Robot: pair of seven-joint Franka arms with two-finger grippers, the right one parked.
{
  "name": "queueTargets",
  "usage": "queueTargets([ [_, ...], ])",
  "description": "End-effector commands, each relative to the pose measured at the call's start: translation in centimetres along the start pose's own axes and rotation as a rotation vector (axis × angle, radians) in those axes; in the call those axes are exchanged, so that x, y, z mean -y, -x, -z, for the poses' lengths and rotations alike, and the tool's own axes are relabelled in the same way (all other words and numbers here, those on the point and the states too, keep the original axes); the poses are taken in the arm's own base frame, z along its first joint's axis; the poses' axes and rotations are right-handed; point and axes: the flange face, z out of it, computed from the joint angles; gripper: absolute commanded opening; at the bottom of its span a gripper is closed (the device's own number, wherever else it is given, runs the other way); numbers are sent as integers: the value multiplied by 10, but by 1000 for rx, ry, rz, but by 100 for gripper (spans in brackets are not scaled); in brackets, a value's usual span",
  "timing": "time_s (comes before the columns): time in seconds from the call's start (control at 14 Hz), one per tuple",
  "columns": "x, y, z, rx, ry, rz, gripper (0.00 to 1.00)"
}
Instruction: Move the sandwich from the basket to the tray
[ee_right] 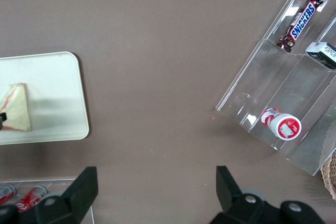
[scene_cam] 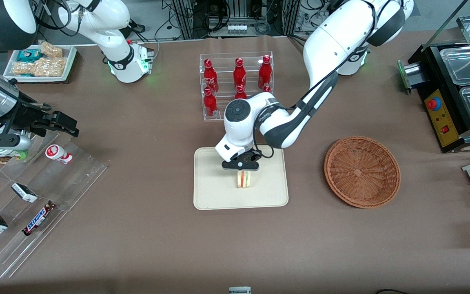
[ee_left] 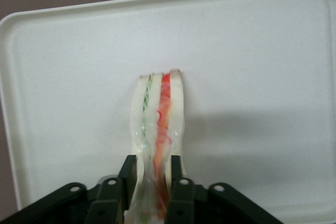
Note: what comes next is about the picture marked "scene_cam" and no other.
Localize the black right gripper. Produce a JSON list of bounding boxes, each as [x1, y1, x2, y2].
[[0, 100, 80, 138]]

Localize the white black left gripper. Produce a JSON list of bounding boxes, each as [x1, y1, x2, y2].
[[215, 138, 261, 176]]

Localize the triangular sandwich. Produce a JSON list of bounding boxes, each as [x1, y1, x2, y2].
[[237, 170, 253, 189]]

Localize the cream plastic tray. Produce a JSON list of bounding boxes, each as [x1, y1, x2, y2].
[[193, 144, 289, 211]]

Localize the white snack tray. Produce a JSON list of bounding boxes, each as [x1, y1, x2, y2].
[[3, 44, 78, 84]]

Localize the brown wicker basket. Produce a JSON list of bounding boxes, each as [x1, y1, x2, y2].
[[324, 136, 401, 209]]

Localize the white red yogurt bottle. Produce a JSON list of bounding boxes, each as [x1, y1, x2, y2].
[[45, 144, 73, 165]]

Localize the clear acrylic stepped display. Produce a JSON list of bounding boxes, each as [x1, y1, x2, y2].
[[0, 131, 107, 278]]

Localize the green white packet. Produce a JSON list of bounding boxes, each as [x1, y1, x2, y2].
[[0, 149, 29, 160]]

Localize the large rice cracker bag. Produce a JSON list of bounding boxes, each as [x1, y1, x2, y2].
[[12, 57, 68, 78]]

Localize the small rice cracker bag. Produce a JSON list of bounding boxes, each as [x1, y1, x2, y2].
[[39, 41, 63, 58]]

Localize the teal snack pack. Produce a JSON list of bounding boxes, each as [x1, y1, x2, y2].
[[17, 49, 42, 62]]

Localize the snickers chocolate bar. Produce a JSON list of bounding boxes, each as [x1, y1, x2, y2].
[[22, 200, 57, 236]]

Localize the clear acrylic bottle rack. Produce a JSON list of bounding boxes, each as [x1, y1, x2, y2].
[[200, 51, 274, 121]]

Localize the grey metal drain box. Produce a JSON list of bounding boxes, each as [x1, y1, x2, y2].
[[397, 59, 423, 95]]

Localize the black fryer machine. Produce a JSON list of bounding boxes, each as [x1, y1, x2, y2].
[[398, 41, 470, 154]]

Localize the thin metal rod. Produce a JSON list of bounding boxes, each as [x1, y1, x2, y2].
[[421, 0, 469, 53]]

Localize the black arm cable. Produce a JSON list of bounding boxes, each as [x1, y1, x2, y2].
[[253, 0, 382, 160]]

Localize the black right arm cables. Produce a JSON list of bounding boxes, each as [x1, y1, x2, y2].
[[34, 0, 83, 31]]

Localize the coiled grey cable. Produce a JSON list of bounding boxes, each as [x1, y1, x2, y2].
[[254, 19, 273, 36]]

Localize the aluminium equipment frame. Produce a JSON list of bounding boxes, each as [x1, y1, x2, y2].
[[172, 0, 303, 40]]

